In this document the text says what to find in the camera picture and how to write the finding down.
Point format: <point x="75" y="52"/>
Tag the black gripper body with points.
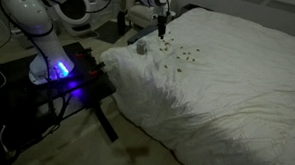
<point x="161" y="21"/>

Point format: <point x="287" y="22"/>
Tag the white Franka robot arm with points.
<point x="34" y="17"/>

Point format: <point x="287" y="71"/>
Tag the white bed duvet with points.
<point x="221" y="89"/>

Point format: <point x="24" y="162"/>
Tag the small grey cup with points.
<point x="141" y="47"/>

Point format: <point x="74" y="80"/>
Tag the white armchair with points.
<point x="138" y="14"/>

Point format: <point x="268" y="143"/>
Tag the black cat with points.
<point x="121" y="23"/>

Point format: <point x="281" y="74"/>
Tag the dark floor mat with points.
<point x="107" y="32"/>

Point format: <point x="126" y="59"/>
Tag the white round litter box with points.
<point x="90" y="18"/>

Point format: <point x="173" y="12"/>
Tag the black robot table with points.
<point x="87" y="85"/>

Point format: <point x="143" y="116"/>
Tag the tan scratching post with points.
<point x="123" y="1"/>

